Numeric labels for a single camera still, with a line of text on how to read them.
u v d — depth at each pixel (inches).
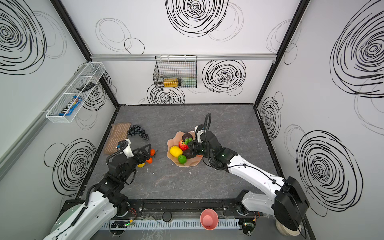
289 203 15.5
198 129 26.9
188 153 34.2
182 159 32.7
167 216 24.9
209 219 27.8
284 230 24.9
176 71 38.9
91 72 36.1
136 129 39.0
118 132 40.3
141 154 27.4
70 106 27.1
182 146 35.6
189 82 34.2
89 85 31.8
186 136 31.1
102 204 21.0
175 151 34.1
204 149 25.8
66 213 27.8
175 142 36.8
